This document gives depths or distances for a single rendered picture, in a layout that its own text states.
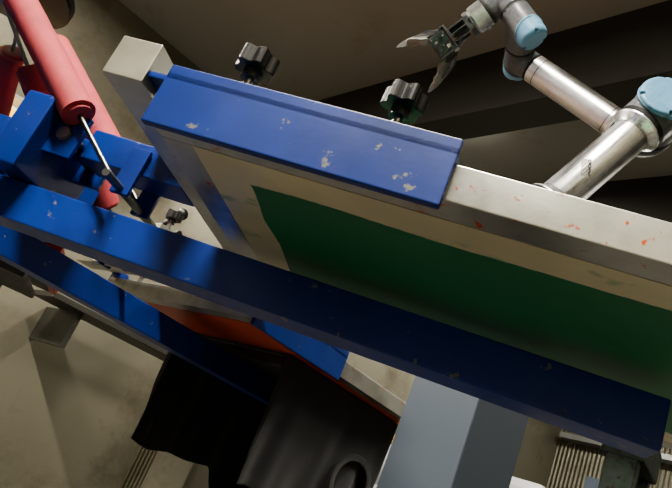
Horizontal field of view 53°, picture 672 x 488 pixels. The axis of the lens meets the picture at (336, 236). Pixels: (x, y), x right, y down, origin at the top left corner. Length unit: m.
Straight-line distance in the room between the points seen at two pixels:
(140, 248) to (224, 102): 0.33
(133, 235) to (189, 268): 0.10
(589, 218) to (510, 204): 0.06
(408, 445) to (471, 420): 0.15
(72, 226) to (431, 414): 0.81
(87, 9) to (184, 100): 4.43
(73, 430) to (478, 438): 3.81
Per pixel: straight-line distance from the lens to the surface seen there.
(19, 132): 1.05
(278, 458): 1.59
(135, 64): 0.75
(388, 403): 1.72
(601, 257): 0.61
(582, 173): 1.53
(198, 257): 0.90
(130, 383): 5.00
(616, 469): 6.33
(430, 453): 1.40
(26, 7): 1.20
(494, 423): 1.43
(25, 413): 4.79
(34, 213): 1.03
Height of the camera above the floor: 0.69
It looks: 21 degrees up
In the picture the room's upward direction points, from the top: 23 degrees clockwise
